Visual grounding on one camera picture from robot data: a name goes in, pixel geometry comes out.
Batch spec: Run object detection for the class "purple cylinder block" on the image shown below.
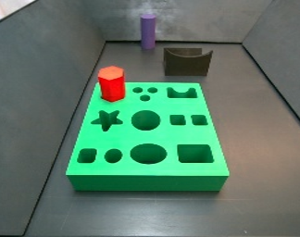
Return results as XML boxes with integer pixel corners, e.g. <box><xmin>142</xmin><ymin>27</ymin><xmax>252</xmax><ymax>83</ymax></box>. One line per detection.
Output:
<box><xmin>141</xmin><ymin>14</ymin><xmax>157</xmax><ymax>49</ymax></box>

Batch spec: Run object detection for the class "green shape sorter board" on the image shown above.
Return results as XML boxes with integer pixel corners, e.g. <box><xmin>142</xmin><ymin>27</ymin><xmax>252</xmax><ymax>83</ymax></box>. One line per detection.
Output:
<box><xmin>66</xmin><ymin>82</ymin><xmax>229</xmax><ymax>191</ymax></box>

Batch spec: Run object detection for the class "red hexagonal prism block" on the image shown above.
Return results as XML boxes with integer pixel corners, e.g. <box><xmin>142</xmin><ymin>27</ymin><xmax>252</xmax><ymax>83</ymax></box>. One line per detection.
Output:
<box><xmin>98</xmin><ymin>66</ymin><xmax>125</xmax><ymax>102</ymax></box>

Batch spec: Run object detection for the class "dark concave block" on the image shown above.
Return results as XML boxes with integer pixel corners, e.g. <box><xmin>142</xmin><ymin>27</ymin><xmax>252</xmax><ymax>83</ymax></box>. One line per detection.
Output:
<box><xmin>164</xmin><ymin>48</ymin><xmax>213</xmax><ymax>76</ymax></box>

